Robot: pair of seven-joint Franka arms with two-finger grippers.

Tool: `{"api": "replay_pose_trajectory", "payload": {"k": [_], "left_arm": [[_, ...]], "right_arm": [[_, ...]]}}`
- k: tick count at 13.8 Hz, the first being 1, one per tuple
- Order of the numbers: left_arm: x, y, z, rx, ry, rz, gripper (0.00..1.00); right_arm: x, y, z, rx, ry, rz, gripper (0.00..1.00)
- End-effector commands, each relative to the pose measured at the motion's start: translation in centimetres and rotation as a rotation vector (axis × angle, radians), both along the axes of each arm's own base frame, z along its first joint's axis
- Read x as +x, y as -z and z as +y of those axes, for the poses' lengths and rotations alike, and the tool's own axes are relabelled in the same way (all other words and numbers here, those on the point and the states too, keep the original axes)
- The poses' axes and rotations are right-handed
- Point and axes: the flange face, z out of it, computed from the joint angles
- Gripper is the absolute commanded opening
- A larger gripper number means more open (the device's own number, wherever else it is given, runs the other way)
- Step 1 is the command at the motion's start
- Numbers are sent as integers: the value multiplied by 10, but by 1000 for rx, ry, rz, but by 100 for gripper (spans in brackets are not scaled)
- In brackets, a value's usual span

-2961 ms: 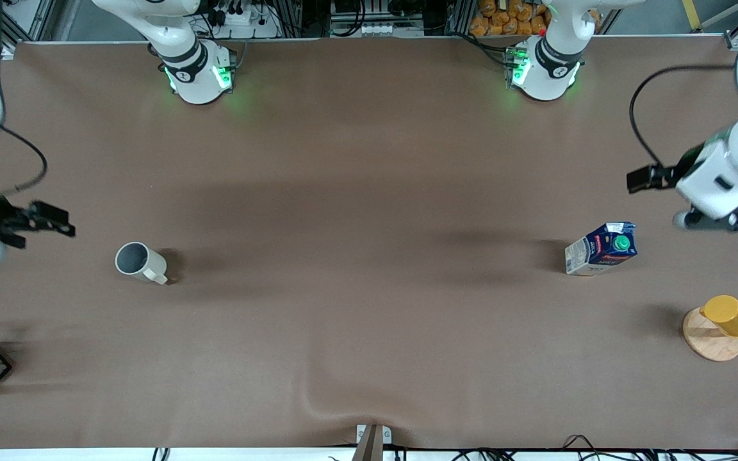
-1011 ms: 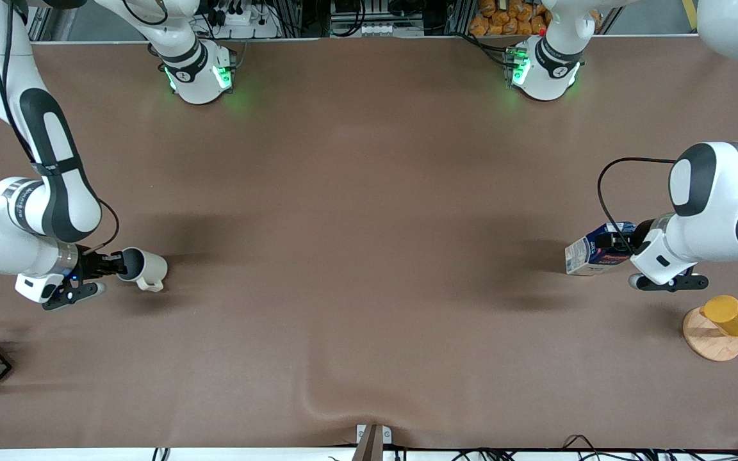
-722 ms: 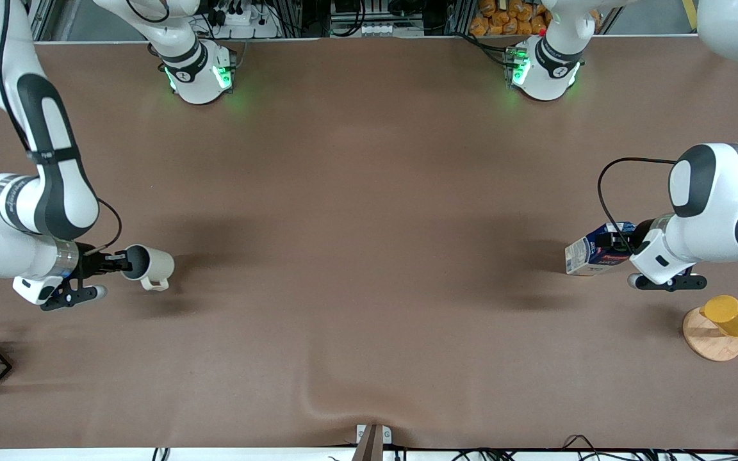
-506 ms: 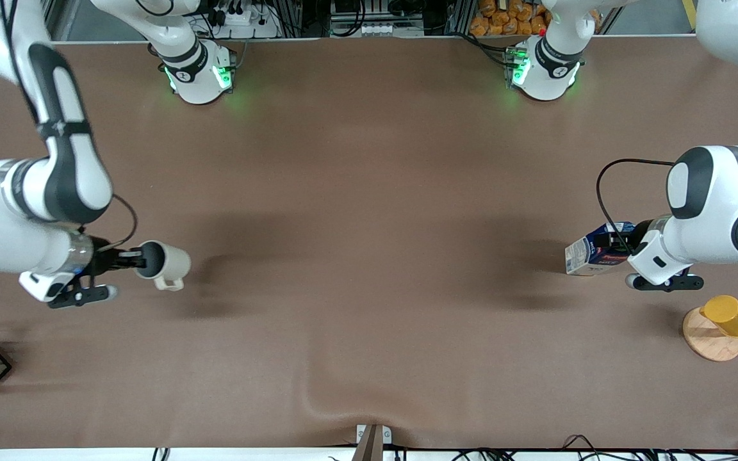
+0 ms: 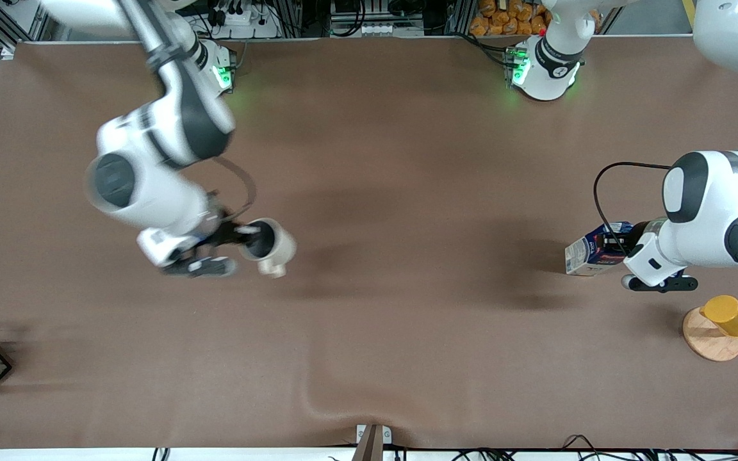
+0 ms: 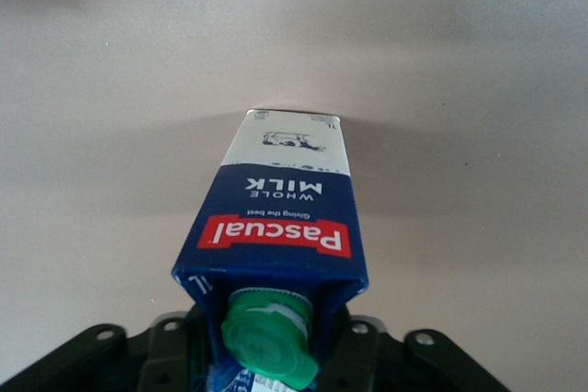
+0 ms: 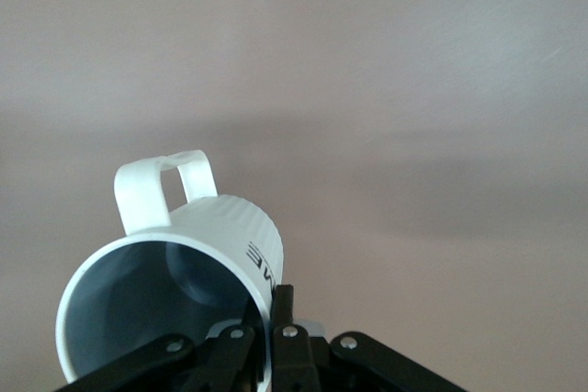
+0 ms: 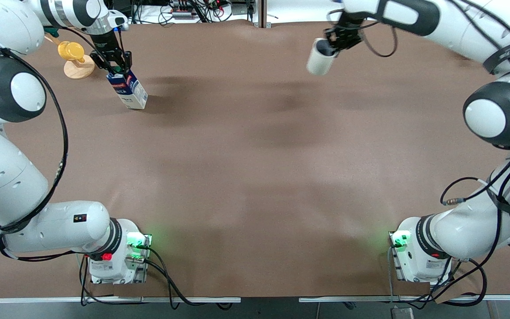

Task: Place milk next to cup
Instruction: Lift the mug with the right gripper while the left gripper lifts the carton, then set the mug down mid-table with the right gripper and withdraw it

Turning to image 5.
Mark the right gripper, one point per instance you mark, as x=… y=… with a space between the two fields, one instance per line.
x=227 y=234

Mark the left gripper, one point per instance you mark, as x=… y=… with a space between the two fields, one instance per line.
x=637 y=230

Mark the beige ceramic cup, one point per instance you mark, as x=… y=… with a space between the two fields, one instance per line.
x=276 y=253

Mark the blue white milk carton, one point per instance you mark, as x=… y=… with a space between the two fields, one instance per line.
x=583 y=256

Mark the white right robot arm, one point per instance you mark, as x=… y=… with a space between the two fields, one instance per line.
x=177 y=121

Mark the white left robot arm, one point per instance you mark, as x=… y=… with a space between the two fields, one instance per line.
x=715 y=211

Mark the yellow plastic cup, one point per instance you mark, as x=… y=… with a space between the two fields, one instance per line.
x=731 y=315

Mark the round wooden cup stand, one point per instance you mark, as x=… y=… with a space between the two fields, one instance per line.
x=712 y=342

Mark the white power strip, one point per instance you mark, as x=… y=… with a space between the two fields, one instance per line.
x=247 y=19
x=369 y=29

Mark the orange snack bags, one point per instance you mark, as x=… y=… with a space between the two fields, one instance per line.
x=503 y=16

